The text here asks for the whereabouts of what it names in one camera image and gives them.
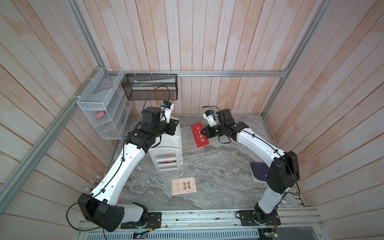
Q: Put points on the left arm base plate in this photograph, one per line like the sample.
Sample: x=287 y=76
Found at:
x=151 y=220

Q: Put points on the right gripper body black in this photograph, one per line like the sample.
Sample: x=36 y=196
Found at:
x=217 y=131

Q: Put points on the dark blue notebook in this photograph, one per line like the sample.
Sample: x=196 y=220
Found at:
x=259 y=172

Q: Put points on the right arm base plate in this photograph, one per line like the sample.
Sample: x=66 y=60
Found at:
x=258 y=218

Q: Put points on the black mesh wall basket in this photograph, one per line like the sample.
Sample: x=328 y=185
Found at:
x=140 y=87

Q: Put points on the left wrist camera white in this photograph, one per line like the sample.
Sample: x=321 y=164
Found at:
x=166 y=109

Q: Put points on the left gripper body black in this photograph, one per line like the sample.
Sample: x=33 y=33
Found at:
x=164 y=127

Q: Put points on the white wire wall shelf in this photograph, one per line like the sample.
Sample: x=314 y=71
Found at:
x=103 y=92

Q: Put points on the pink eraser block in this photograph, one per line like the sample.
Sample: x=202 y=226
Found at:
x=100 y=114

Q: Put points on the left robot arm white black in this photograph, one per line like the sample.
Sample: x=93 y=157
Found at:
x=100 y=206

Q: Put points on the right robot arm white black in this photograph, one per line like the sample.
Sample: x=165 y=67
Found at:
x=283 y=166

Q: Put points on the red postcard white characters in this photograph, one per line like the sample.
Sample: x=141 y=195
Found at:
x=200 y=139

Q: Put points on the aluminium back wall rail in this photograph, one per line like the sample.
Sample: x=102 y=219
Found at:
x=214 y=74

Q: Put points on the beige postcard red characters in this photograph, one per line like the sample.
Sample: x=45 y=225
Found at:
x=183 y=186

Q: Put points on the bundle of pencils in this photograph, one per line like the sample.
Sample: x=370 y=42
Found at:
x=94 y=184

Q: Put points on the aluminium front rail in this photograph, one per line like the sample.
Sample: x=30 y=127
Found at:
x=226 y=219

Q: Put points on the white plastic drawer organizer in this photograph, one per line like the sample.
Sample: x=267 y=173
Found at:
x=168 y=155

